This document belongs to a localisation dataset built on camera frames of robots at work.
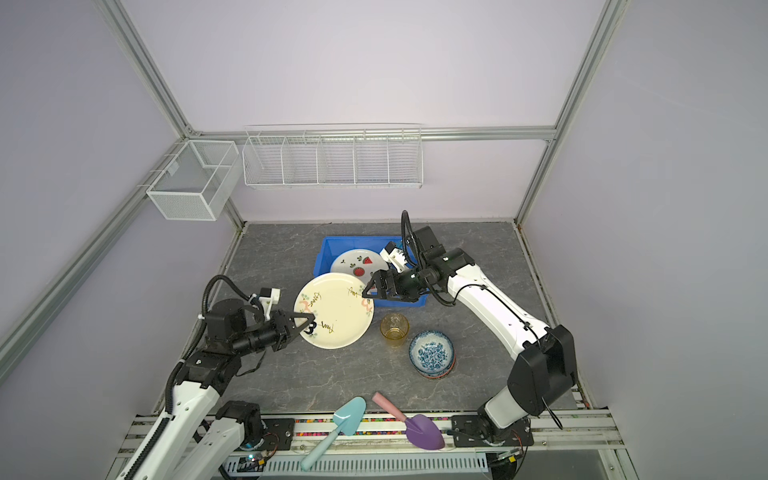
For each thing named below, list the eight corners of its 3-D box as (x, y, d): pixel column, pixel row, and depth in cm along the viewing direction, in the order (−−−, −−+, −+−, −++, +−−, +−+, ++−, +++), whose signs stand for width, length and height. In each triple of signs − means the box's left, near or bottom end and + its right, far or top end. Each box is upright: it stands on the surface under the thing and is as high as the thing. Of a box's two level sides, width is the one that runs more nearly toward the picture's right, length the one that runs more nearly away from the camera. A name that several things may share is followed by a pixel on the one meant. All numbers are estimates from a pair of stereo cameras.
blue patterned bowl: (409, 381, 84) (410, 367, 74) (408, 347, 90) (409, 330, 81) (449, 381, 84) (456, 367, 74) (445, 347, 90) (451, 330, 81)
